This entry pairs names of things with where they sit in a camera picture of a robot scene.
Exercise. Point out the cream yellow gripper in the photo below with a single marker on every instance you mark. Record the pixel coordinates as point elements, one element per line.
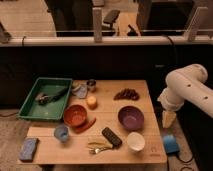
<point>168,118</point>

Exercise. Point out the dark purple grape bunch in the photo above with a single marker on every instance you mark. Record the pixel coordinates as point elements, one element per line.
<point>127,93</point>

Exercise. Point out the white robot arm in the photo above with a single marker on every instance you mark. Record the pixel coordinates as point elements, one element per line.
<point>185,84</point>

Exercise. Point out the purple bowl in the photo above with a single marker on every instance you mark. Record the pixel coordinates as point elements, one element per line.
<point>131,118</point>

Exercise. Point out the red bowl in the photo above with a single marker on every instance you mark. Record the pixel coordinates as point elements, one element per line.
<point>75,115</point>

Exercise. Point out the black remote control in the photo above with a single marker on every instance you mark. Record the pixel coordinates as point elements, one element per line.
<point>111,137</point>

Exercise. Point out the red chili pepper toy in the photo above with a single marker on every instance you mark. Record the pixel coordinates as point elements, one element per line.
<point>85,126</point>

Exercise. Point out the yellow banana toy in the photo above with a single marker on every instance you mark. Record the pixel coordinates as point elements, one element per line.
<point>99,143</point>

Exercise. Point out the small metal cup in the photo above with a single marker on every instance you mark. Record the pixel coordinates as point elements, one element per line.
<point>91,85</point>

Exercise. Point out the grey blue cloth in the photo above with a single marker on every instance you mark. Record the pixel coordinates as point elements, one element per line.
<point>80,91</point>

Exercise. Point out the blue plastic cup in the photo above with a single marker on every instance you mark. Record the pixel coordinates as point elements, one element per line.
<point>61,133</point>

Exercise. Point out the green plastic tray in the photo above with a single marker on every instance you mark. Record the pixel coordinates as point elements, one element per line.
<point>52,111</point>

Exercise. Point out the dark tool in tray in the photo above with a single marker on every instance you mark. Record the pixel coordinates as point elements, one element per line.
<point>43,98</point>

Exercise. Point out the blue sponge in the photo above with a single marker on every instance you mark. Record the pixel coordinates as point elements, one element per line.
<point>28,149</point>

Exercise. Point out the white rail with posts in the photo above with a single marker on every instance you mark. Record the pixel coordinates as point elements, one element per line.
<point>29,29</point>

